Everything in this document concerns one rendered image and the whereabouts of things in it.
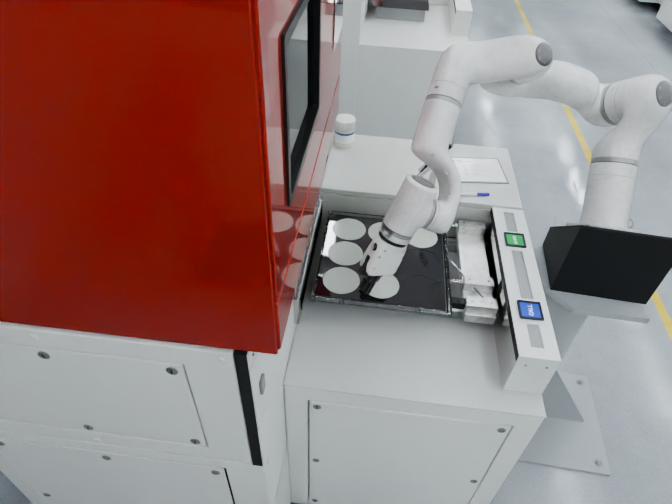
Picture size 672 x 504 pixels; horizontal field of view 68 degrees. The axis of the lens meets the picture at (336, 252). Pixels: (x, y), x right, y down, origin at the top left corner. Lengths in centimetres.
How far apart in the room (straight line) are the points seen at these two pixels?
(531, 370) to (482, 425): 19
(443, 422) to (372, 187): 72
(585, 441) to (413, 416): 115
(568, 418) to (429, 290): 115
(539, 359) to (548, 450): 105
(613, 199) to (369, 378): 82
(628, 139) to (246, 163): 121
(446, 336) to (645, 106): 78
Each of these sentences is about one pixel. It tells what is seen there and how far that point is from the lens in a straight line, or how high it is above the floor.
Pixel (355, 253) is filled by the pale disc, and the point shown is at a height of 90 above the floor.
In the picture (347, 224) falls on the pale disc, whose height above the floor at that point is 90.
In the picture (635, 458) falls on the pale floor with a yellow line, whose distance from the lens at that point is 242.
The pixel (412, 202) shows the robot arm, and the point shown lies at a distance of 118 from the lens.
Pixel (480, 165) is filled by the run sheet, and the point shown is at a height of 97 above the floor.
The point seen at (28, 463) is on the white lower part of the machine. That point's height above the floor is 66.
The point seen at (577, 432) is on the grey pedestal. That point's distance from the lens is 235.
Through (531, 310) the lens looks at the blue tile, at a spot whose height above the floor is 96.
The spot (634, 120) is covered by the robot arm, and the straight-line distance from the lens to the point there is 157.
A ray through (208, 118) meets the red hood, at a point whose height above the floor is 163.
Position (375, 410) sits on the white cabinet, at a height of 76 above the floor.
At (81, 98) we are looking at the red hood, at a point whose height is 164.
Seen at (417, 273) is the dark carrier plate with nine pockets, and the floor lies 90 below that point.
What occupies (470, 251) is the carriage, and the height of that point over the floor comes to 88.
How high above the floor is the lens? 188
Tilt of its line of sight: 43 degrees down
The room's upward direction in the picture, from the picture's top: 3 degrees clockwise
